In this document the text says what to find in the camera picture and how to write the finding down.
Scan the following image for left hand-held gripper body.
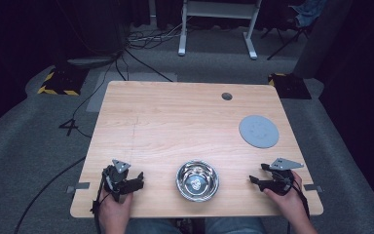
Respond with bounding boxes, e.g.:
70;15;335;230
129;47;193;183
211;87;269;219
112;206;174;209
101;159;134;203

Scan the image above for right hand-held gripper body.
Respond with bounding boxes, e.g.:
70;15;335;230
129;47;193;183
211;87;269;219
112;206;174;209
266;157;305;197

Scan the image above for person's right hand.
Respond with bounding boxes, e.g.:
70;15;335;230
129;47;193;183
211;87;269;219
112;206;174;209
262;171;304;223

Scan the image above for person's left hand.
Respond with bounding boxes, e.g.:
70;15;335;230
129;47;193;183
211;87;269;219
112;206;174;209
97;189;133;228

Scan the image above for grey tape strip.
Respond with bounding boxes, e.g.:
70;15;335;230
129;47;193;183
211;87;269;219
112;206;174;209
303;183;324;193
66;181;92;195

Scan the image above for grey round disc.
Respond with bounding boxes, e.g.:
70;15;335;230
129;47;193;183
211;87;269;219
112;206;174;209
239;114;280;149

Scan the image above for person's blue jeans legs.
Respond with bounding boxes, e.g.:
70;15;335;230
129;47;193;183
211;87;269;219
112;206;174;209
125;216;268;234

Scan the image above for shiny steel bowl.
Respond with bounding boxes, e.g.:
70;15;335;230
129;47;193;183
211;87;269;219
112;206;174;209
175;159;220;203

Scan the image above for black round stand base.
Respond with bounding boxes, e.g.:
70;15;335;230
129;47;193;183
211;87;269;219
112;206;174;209
66;48;125;70

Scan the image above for folding chair with blue cloth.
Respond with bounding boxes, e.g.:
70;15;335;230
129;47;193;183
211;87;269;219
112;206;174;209
261;0;327;61

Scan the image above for right hand-held gripper cable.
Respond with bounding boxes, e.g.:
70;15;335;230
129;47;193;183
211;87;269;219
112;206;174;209
291;177;312;219

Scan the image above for hand-held gripper cable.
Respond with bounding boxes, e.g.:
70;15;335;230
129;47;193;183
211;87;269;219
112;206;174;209
90;174;111;234
291;177;312;219

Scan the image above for left hand-held gripper cable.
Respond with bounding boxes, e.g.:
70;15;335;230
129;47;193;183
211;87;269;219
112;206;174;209
90;174;111;234

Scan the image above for black yellow striped base plate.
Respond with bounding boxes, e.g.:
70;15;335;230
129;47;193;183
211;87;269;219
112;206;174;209
268;72;313;100
37;65;90;98

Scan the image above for thin black floor cable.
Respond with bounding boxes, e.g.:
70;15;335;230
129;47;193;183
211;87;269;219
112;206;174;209
70;52;129;139

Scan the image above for bundle of floor cables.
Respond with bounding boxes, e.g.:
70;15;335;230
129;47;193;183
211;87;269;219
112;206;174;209
126;19;189;51

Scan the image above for white metal desk frame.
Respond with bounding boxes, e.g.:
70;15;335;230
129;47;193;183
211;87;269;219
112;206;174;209
177;0;263;60

